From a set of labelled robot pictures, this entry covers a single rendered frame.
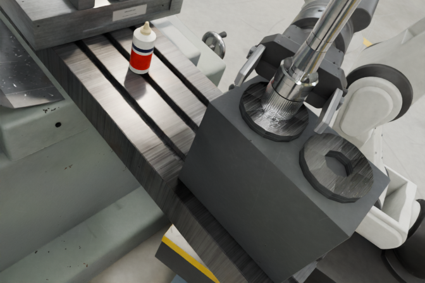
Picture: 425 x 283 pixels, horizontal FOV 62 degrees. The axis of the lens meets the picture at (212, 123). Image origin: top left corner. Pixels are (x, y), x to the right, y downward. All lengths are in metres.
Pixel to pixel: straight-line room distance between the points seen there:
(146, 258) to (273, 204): 1.10
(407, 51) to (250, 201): 0.47
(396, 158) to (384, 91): 1.69
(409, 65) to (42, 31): 0.70
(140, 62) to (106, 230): 0.76
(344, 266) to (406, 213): 0.22
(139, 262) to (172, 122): 0.93
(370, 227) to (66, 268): 0.91
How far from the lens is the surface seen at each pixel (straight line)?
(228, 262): 0.56
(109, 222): 1.33
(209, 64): 1.10
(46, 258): 1.30
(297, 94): 0.41
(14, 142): 0.77
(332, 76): 0.45
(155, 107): 0.66
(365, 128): 0.85
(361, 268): 1.14
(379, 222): 1.04
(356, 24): 0.56
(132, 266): 1.50
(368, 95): 0.80
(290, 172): 0.42
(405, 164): 2.48
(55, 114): 0.76
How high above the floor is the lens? 1.43
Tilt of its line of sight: 48 degrees down
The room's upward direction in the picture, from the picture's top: 25 degrees clockwise
